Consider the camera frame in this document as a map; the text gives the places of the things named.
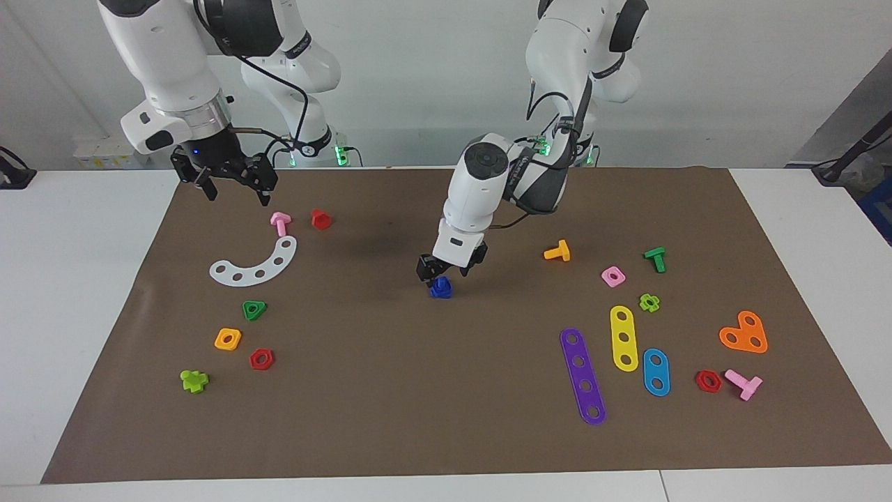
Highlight white curved perforated plate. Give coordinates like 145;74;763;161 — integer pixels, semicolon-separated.
209;236;298;287

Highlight brown table mat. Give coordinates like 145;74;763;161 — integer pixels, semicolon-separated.
40;166;892;485

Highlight purple four-hole strip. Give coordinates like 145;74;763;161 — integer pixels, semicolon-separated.
560;328;607;426

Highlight yellow three-hole strip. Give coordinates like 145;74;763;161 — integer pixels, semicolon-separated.
610;305;640;372

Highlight black clamp device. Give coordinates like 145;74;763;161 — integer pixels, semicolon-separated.
0;146;37;190

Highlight blue two-hole strip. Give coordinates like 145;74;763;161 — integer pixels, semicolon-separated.
643;348;671;397

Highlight orange angled three-hole plate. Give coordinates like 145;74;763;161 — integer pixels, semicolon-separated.
718;310;769;354

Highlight black stand pole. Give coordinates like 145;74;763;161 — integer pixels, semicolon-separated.
812;115;892;185

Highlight blue crate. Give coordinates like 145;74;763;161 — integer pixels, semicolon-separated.
857;178;892;245

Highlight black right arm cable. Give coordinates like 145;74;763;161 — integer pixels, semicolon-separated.
192;0;311;165

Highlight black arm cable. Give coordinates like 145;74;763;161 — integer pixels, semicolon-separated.
525;75;593;158
192;0;311;165

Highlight white boxes by wall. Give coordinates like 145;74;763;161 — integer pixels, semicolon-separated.
73;136;151;169

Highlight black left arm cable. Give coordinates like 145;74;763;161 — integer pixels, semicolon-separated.
525;75;593;158

